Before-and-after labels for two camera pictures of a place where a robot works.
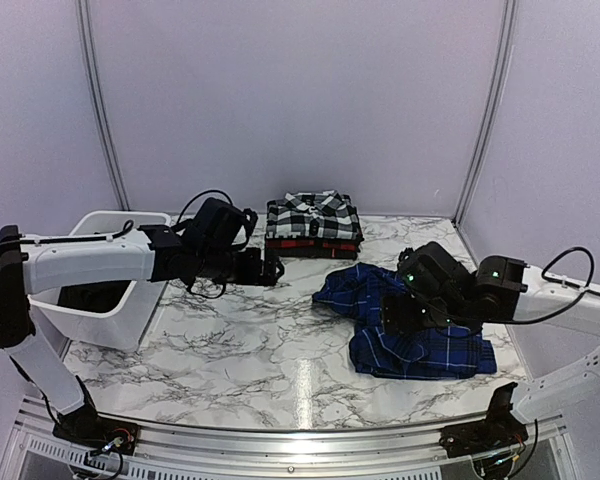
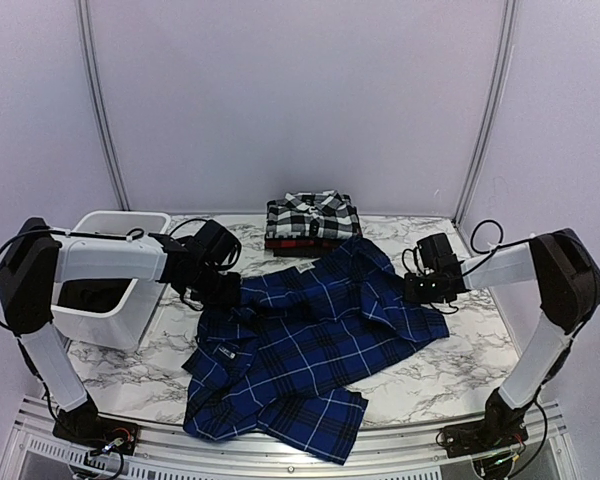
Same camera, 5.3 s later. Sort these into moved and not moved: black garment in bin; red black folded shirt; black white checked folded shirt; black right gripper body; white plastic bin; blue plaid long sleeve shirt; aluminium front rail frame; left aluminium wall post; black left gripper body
Moved: black left gripper body; black right gripper body; blue plaid long sleeve shirt
Not moved: red black folded shirt; black garment in bin; white plastic bin; aluminium front rail frame; left aluminium wall post; black white checked folded shirt
